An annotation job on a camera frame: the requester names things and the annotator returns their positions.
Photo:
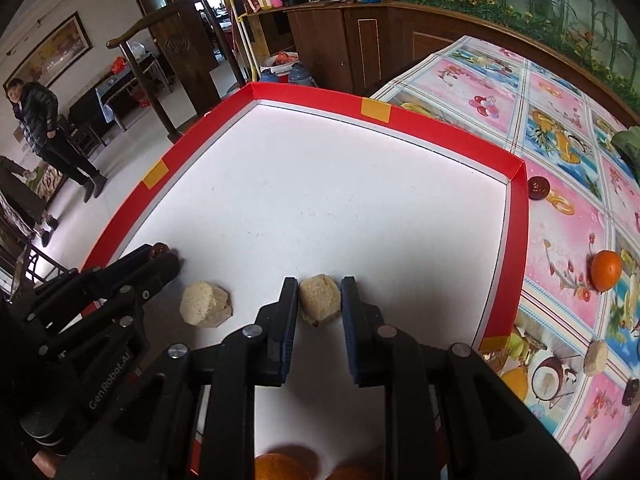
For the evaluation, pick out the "dark wooden chair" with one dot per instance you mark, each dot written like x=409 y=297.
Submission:
x=183 y=59

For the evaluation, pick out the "colourful fruit print tablecloth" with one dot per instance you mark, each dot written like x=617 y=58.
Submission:
x=565 y=136

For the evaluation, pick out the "wooden low cabinet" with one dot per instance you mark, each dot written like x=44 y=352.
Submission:
x=356 y=47

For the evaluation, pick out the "dark red jujube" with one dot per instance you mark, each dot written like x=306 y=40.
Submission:
x=631 y=392
x=538 y=188
x=158 y=249

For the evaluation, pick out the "blue thermos jug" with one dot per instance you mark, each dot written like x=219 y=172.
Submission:
x=300 y=76

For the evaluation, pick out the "red white cardboard tray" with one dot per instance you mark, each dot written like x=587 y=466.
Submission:
x=283 y=181

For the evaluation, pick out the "glass flower display panel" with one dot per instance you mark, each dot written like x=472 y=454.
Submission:
x=592 y=33

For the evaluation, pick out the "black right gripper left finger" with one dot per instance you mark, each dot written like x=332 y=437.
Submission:
x=191 y=415

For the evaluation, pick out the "person in black jacket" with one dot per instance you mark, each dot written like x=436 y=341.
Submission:
x=36 y=110

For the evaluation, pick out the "framed wall painting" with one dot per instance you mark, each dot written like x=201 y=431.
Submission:
x=50 y=59

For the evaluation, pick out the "orange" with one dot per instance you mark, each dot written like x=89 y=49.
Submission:
x=605 y=270
x=352 y=472
x=278 y=466

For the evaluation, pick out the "round beige cake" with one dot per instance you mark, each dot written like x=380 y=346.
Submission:
x=205 y=305

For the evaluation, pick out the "green broccoli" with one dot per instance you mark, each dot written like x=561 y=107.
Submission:
x=627 y=143

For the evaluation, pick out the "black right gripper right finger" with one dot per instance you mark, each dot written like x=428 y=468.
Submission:
x=447 y=415

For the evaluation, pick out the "hexagonal beige cake large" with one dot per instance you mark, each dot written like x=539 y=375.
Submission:
x=596 y=358

